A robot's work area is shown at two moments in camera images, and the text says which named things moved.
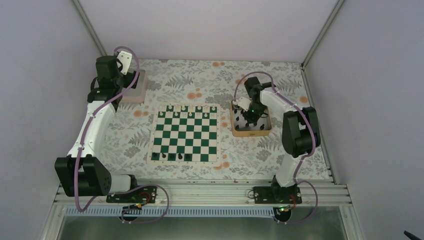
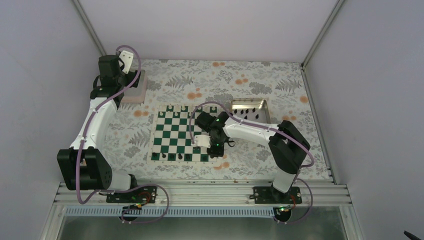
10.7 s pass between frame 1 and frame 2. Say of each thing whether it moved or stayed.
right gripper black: moved
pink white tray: stayed
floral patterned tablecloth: stayed
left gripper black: stayed
